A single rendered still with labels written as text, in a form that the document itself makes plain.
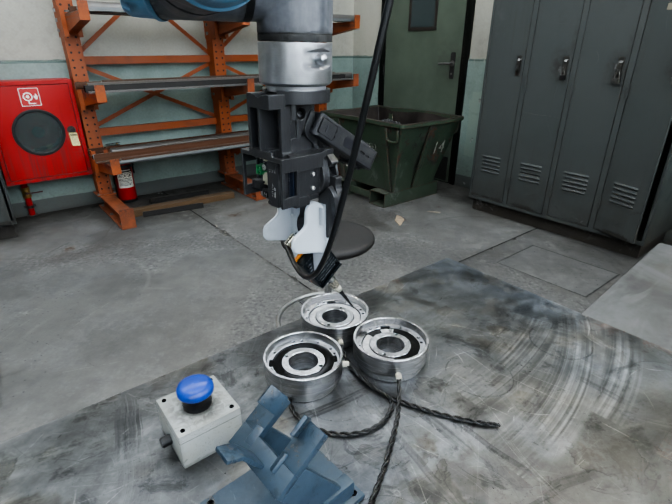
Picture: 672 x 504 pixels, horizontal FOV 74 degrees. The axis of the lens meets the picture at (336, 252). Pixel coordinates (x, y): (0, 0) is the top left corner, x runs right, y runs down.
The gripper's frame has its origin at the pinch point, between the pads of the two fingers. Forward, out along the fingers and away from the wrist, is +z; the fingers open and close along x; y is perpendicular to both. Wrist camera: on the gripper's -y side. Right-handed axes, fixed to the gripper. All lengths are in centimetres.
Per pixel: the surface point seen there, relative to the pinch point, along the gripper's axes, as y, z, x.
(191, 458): 20.8, 16.1, 3.6
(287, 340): 1.9, 14.0, -3.0
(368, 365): -2.7, 14.5, 8.1
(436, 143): -287, 51, -162
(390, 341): -9.6, 15.0, 6.5
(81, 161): -72, 64, -341
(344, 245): -64, 36, -54
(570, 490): -4.6, 16.3, 33.7
